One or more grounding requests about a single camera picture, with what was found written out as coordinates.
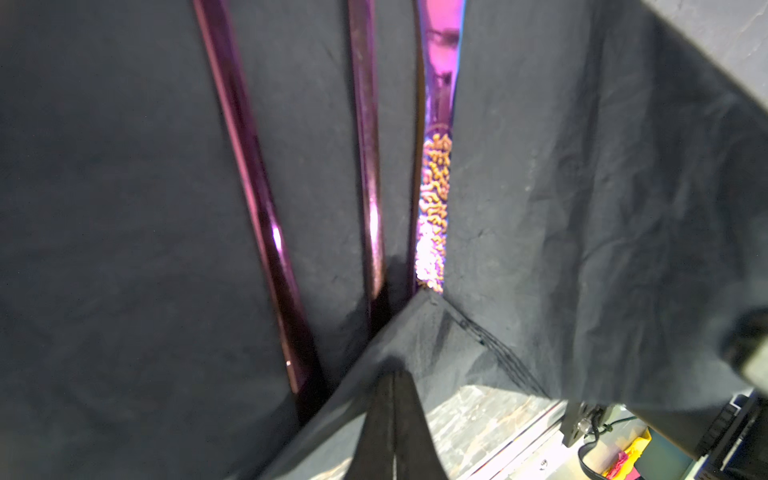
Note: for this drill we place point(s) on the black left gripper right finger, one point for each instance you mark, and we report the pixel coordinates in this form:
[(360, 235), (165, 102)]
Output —
[(416, 457)]

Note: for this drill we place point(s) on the iridescent purple table knife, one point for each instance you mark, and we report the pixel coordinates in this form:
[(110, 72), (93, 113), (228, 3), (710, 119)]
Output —
[(441, 28)]

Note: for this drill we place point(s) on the purple metallic spoon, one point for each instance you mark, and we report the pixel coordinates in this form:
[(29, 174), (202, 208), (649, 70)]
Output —
[(304, 371)]

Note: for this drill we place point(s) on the purple metallic fork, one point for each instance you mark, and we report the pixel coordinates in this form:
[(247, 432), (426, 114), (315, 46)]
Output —
[(363, 60)]

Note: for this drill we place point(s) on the yellow clutter outside enclosure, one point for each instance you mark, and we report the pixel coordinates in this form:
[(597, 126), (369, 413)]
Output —
[(624, 466)]

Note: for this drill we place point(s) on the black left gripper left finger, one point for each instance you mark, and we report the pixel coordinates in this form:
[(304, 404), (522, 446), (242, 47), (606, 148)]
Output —
[(375, 451)]

